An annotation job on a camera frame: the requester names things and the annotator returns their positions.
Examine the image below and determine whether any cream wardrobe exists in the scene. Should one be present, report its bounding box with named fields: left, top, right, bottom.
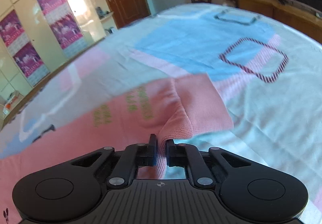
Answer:
left=1, top=0, right=107, bottom=119

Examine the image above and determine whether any purple calendar poster left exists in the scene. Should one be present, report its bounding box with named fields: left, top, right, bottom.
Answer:
left=1, top=10, right=49, bottom=86

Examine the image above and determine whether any pink knit shirt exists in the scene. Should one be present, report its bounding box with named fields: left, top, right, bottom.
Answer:
left=1, top=74, right=234, bottom=223

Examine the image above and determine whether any purple calendar poster right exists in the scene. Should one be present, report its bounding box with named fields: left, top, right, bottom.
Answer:
left=37, top=0, right=87, bottom=59

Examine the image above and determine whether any wooden bed footboard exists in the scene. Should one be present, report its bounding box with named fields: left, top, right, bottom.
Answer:
left=226, top=0, right=321, bottom=43

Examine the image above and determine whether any patterned bed sheet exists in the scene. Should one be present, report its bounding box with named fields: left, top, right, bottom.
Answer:
left=1, top=3, right=321, bottom=223

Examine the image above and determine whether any purple calendar poster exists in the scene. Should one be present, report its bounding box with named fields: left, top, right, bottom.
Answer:
left=1, top=10, right=49, bottom=86
left=37, top=0, right=87, bottom=59

